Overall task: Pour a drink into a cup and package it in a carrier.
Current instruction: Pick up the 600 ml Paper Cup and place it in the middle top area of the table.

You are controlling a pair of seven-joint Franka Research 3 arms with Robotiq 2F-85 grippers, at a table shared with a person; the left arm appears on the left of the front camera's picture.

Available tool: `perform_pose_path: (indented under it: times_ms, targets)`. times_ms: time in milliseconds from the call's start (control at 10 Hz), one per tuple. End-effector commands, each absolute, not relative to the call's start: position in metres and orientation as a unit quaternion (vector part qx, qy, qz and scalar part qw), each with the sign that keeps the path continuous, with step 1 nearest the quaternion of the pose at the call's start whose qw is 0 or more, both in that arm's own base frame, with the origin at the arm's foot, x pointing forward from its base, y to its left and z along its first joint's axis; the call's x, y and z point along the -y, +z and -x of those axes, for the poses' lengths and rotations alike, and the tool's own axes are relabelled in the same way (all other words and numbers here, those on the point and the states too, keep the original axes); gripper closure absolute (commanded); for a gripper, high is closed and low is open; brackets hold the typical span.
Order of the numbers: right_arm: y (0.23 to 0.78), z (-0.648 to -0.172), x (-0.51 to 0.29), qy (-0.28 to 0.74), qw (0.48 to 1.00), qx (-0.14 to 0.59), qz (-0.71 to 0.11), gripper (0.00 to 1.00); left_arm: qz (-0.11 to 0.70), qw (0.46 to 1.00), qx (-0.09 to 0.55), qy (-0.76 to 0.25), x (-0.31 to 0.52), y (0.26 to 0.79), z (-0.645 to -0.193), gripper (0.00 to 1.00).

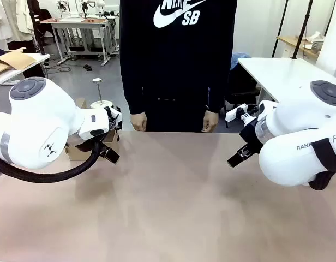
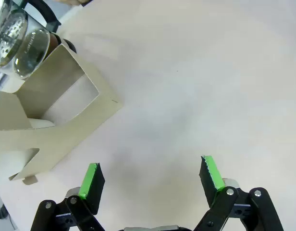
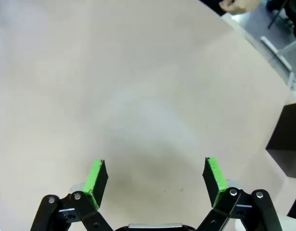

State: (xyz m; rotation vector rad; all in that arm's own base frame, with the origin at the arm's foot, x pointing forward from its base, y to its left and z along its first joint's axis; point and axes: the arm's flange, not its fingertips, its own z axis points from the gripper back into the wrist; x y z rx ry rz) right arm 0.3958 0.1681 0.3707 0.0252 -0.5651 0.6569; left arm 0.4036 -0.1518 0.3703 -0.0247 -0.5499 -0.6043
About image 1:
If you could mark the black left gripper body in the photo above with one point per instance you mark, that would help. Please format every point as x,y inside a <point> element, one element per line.
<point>102,142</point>

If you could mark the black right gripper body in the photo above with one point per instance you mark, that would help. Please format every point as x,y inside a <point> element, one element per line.
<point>251,135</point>

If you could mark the brown cardboard cup carrier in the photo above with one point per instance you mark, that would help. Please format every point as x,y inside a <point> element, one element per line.
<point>75,154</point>

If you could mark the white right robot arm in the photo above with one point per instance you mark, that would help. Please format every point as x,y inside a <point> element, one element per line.
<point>293,163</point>

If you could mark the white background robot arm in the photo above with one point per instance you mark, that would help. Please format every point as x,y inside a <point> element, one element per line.
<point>98,3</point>

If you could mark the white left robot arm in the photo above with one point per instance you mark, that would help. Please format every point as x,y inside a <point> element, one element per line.
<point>34,122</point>

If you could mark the person's right hand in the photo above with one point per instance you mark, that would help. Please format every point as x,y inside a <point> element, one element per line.
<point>138,122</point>

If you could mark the person's left hand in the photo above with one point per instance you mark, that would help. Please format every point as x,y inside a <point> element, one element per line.
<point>210,122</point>

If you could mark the white round stand with pole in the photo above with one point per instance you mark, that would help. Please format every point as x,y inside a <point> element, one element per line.
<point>101,103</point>

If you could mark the white side table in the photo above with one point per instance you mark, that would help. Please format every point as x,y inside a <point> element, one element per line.
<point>279,73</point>

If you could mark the blue cloth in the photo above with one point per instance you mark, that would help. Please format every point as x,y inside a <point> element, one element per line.
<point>239,58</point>

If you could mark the person in black hoodie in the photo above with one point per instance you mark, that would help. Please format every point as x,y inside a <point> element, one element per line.
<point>179,68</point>

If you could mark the wooden shelf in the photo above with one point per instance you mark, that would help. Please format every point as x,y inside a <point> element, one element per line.
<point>293,42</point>

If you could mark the black tripod pole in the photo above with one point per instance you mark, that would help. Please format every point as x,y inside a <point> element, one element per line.
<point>301,32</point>

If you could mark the brown cardboard sheet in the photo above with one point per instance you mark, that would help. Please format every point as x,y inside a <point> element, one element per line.
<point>12,58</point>

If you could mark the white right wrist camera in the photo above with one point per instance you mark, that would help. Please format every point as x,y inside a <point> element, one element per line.
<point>236,113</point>

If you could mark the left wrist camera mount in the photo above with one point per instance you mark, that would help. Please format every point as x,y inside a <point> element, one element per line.
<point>113,117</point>

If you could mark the white table with grey frame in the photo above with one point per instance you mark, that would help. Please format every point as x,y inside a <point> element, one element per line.
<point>80,24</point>

